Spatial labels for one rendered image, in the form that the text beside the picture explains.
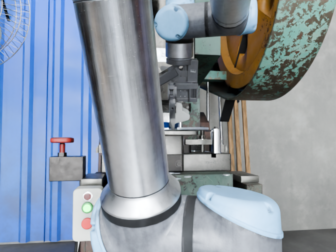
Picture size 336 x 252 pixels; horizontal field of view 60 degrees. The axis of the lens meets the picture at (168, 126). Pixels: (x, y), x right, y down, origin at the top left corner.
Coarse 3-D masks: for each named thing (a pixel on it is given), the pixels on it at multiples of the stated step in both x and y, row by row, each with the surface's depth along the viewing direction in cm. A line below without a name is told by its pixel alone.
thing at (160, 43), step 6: (156, 36) 107; (156, 42) 107; (162, 42) 107; (156, 48) 107; (162, 48) 107; (162, 54) 107; (162, 60) 107; (162, 66) 107; (168, 66) 107; (180, 66) 108; (162, 90) 103; (162, 96) 103; (162, 102) 107; (168, 102) 107
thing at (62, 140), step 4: (52, 140) 83; (56, 140) 83; (60, 140) 83; (64, 140) 83; (68, 140) 84; (72, 140) 87; (60, 144) 86; (64, 144) 86; (60, 148) 86; (64, 148) 86
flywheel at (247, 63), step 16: (256, 0) 114; (272, 0) 116; (272, 16) 95; (256, 32) 115; (224, 48) 148; (256, 48) 115; (224, 64) 142; (240, 64) 131; (256, 64) 107; (240, 80) 122
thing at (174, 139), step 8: (168, 136) 96; (176, 136) 97; (168, 144) 96; (176, 144) 97; (168, 152) 96; (176, 152) 96; (168, 160) 96; (176, 160) 96; (168, 168) 96; (176, 168) 96
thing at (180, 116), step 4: (176, 104) 82; (180, 104) 82; (176, 108) 83; (180, 108) 83; (176, 112) 83; (180, 112) 83; (184, 112) 83; (176, 116) 84; (180, 116) 84; (184, 116) 84; (188, 116) 84; (172, 120) 84; (176, 120) 84; (180, 120) 84; (184, 120) 84; (172, 124) 85; (172, 128) 86
